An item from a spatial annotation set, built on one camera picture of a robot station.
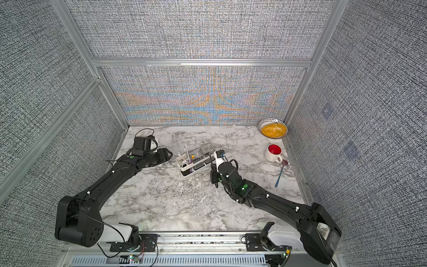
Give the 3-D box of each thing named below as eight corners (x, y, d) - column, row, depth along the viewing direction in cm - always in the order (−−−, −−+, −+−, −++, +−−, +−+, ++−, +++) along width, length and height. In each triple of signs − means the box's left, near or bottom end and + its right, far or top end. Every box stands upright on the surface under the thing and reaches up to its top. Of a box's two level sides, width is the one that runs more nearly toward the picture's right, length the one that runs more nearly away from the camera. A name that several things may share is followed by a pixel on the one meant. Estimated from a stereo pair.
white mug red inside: (266, 164, 101) (270, 157, 95) (263, 150, 108) (266, 143, 102) (280, 164, 101) (284, 157, 95) (276, 150, 107) (279, 143, 102)
